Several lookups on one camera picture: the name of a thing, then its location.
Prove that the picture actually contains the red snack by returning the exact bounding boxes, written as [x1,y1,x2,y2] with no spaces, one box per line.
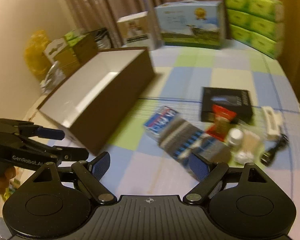
[205,105,237,142]

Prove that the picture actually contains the cotton swabs bag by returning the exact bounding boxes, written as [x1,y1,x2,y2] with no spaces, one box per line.
[235,129,261,165]

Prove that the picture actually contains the grey blue knitted sock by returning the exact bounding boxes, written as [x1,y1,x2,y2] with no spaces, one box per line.
[158,119,232,177]

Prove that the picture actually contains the black usb cable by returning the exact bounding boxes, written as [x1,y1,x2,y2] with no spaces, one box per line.
[259,134,289,167]

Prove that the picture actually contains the blue tissue packet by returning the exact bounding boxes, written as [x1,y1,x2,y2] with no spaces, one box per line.
[143,106,181,142]

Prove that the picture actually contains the black electronics box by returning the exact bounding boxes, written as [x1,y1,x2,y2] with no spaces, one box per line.
[200,87,253,124]

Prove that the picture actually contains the person's left hand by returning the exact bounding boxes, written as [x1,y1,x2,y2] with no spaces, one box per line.
[0,166,16,194]

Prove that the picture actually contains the checkered bed sheet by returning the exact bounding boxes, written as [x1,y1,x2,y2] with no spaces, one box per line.
[22,39,300,230]

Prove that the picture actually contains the brown open storage box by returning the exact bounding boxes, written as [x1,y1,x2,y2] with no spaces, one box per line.
[38,47,155,154]

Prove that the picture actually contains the silver printed plastic bag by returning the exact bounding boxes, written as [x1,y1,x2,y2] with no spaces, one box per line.
[40,61,66,95]

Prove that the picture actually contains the yellow plastic bag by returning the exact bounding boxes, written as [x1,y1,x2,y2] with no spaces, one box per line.
[23,30,51,82]

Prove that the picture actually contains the brown cardboard box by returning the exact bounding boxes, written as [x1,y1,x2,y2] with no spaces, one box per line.
[44,34,98,77]

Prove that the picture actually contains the small green tissue packs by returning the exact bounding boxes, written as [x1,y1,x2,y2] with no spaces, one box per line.
[64,28,87,47]

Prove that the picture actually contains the black white paper bag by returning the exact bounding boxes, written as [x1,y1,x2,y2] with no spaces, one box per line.
[89,27,113,50]

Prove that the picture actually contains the white product box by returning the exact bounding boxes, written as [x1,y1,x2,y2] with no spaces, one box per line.
[117,11,155,50]

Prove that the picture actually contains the blue milk carton box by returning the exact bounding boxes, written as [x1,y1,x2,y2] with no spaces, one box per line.
[155,0,225,49]

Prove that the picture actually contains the green tissue pack stack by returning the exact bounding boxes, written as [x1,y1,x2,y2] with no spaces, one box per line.
[224,0,285,59]

